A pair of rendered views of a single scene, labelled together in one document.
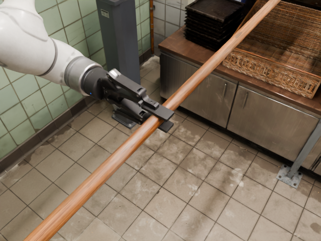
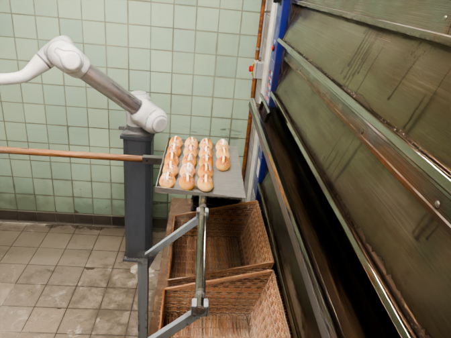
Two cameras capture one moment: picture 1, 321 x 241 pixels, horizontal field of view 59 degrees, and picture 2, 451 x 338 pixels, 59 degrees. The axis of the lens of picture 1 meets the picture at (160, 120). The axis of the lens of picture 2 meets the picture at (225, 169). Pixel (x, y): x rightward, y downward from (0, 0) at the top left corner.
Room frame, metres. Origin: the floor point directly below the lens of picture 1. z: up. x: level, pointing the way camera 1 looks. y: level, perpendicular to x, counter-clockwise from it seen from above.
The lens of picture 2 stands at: (0.39, -2.03, 1.95)
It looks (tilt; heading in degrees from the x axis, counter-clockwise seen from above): 25 degrees down; 49
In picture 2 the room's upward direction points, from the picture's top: 6 degrees clockwise
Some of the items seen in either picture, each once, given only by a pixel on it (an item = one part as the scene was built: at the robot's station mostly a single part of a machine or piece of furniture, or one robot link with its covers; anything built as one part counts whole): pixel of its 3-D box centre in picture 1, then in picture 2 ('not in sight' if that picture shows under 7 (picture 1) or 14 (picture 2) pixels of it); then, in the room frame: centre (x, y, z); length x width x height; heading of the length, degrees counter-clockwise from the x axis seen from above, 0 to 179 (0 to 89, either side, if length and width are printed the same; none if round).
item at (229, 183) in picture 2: not in sight; (202, 163); (1.39, -0.69, 1.19); 0.55 x 0.36 x 0.03; 54
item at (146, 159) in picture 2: not in sight; (152, 159); (1.21, -0.56, 1.19); 0.09 x 0.04 x 0.03; 144
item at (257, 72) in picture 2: not in sight; (258, 69); (2.20, -0.14, 1.46); 0.10 x 0.07 x 0.10; 54
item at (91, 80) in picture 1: (107, 88); not in sight; (0.53, 0.13, 1.19); 0.09 x 0.07 x 0.08; 54
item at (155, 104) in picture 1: (148, 99); not in sight; (0.45, 0.03, 1.23); 0.05 x 0.01 x 0.03; 54
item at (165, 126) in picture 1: (157, 121); not in sight; (0.44, 0.01, 1.17); 0.07 x 0.03 x 0.01; 54
